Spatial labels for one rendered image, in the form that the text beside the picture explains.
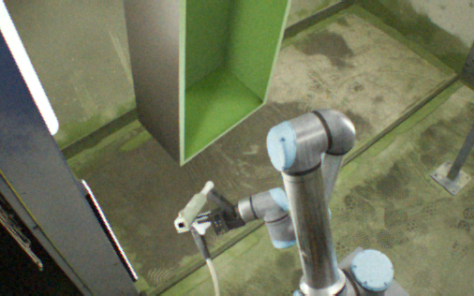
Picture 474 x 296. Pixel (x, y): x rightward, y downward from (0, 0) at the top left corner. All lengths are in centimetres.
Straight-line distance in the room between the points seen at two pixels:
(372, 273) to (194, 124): 131
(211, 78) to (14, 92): 177
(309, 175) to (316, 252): 26
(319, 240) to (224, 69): 155
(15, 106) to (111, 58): 203
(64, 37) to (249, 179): 142
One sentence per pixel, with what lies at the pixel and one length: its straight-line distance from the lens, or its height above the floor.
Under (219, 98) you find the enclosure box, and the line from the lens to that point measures 259.
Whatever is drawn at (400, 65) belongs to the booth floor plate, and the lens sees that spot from 364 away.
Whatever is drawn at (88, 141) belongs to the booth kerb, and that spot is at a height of 11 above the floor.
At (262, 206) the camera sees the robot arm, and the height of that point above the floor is 91.
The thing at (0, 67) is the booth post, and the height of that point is 179.
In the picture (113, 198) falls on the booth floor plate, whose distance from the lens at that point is 286.
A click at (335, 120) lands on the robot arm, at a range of 126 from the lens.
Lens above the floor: 235
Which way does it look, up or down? 51 degrees down
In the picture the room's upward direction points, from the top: 4 degrees counter-clockwise
